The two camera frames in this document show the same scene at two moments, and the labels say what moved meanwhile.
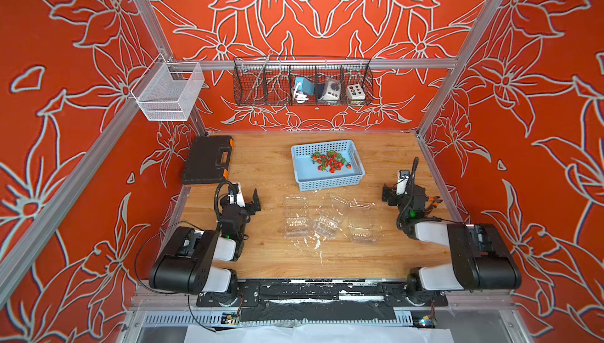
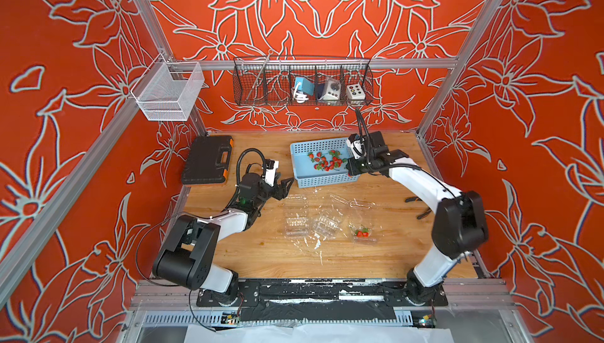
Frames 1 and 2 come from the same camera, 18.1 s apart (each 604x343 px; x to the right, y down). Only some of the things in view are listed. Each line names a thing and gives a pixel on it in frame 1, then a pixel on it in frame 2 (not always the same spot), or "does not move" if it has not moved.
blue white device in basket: [303, 89] does not move
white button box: [355, 94] does not move
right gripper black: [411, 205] → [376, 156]
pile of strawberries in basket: [330, 162] does not move
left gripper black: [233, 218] → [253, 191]
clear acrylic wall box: [167, 91] does not move
